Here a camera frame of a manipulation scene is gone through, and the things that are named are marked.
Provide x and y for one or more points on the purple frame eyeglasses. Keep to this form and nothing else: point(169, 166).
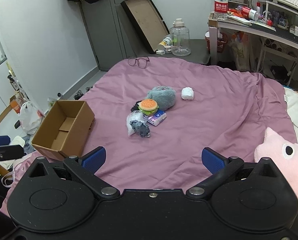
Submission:
point(141, 62)

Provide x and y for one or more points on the large clear water jug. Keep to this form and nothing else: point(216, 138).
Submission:
point(180, 35)

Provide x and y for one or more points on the blue denim fabric patch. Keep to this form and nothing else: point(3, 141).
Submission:
point(140, 128)

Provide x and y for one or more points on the blue tissue pack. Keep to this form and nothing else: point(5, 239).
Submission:
point(156, 118)

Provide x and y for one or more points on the pink plush pillow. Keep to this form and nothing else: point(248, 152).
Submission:
point(283, 153)

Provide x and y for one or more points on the white plastic shopping bag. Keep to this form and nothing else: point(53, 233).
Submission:
point(30, 118)

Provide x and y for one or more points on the white small charger box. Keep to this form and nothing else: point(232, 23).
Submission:
point(161, 52)

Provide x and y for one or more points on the brown cardboard box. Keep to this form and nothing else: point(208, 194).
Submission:
point(65, 129)

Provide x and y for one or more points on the white desk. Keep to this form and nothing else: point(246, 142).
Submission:
point(281, 36)

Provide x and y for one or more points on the clear plastic bag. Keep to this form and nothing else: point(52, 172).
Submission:
point(135, 115)

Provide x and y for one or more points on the pink bed sheet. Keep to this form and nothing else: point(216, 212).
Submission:
point(229, 113)

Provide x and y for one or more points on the hamburger plush toy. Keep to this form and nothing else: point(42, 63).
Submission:
point(148, 107)

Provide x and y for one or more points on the red label water bottle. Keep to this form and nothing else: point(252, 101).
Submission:
point(221, 9)

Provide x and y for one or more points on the translucent printed shopping bag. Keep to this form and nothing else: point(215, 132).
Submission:
point(241, 51)

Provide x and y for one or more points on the white yellow supplement bottle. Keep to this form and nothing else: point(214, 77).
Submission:
point(167, 41)

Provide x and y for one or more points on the black stitched fabric pouch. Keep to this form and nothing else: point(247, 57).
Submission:
point(135, 106)

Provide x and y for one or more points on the grey fluffy plush toy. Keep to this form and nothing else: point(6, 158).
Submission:
point(165, 96)

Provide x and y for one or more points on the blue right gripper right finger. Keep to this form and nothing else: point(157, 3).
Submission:
point(222, 170)

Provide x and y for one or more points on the white towel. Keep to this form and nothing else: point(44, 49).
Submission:
point(187, 93)

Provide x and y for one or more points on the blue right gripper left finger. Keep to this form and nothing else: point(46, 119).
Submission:
point(83, 169)

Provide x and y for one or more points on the flat cardboard tray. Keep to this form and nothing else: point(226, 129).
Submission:
point(147, 22)

